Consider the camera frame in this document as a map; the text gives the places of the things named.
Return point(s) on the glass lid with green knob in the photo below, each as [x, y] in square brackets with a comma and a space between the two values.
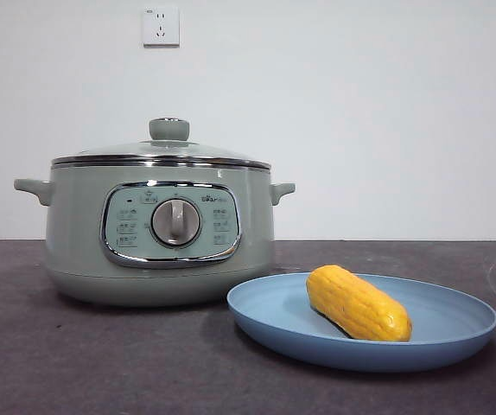
[169, 129]

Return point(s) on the yellow corn cob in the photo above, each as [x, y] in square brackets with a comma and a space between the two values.
[355, 304]

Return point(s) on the blue round plate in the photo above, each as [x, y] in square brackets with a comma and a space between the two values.
[274, 315]

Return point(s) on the pale green electric steamer pot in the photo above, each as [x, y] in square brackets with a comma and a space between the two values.
[75, 225]

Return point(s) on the white wall power socket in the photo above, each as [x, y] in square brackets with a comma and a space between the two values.
[161, 27]

